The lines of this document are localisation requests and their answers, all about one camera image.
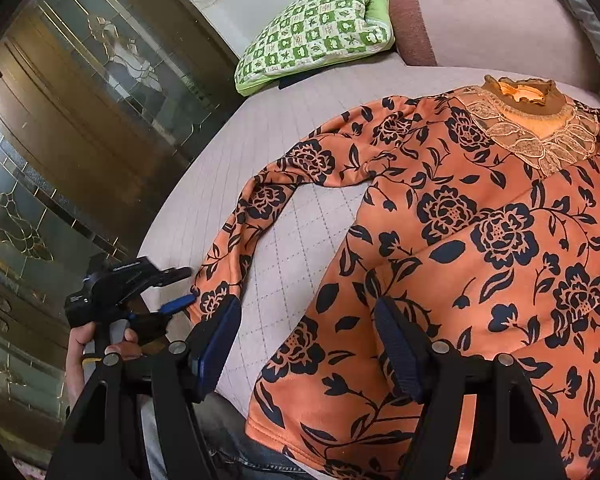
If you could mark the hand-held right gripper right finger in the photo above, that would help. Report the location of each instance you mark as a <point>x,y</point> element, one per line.
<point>399,355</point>

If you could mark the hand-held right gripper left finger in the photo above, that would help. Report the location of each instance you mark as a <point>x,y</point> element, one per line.
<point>214,355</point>

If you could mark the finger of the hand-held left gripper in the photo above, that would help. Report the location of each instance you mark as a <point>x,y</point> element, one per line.
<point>172,275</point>
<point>176,305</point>

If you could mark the orange black floral blouse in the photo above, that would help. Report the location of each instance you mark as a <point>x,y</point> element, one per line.
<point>455,270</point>

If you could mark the person's left hand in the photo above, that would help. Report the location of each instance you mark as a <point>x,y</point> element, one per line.
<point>82,360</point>

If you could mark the person's left leg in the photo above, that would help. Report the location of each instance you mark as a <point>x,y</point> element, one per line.
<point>220,440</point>

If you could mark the wooden wardrobe with glass doors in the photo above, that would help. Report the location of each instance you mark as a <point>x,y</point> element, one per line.
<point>80,135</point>

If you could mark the green checkered pillow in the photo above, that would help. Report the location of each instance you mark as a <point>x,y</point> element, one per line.
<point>310,30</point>

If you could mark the pink brown bolster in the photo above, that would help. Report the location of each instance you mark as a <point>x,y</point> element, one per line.
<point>480,20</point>

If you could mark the grey pillow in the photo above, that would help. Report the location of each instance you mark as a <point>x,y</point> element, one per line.
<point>582,7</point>

